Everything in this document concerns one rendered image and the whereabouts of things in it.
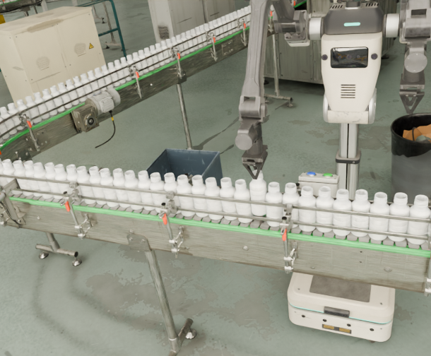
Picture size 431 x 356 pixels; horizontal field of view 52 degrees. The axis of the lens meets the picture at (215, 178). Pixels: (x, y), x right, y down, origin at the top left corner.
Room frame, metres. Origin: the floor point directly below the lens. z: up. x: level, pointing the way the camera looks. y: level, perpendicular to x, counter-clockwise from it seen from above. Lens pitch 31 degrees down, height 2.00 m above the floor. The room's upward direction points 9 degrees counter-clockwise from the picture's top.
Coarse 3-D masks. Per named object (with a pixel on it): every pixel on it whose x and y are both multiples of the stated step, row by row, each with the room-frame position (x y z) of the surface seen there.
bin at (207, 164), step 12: (168, 156) 2.09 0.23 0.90; (180, 156) 2.06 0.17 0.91; (192, 156) 2.03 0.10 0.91; (204, 156) 2.00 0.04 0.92; (216, 156) 1.92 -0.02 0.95; (156, 168) 1.98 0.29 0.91; (168, 168) 2.08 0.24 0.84; (180, 168) 2.07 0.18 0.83; (192, 168) 2.04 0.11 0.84; (204, 168) 2.01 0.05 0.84; (216, 168) 1.91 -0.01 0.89; (204, 180) 1.77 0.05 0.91; (216, 180) 1.89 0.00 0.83
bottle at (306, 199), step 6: (306, 186) 1.22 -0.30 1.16; (306, 192) 1.19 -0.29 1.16; (312, 192) 1.20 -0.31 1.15; (300, 198) 1.21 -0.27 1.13; (306, 198) 1.19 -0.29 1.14; (312, 198) 1.19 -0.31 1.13; (300, 204) 1.19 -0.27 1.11; (306, 204) 1.18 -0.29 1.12; (312, 204) 1.18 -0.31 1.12; (300, 210) 1.20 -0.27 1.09; (306, 210) 1.18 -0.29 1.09; (312, 210) 1.18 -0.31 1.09; (300, 216) 1.19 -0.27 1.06; (306, 216) 1.18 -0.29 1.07; (312, 216) 1.18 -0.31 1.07; (312, 222) 1.18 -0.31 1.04; (300, 228) 1.20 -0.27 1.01; (306, 228) 1.18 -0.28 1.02; (312, 228) 1.18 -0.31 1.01
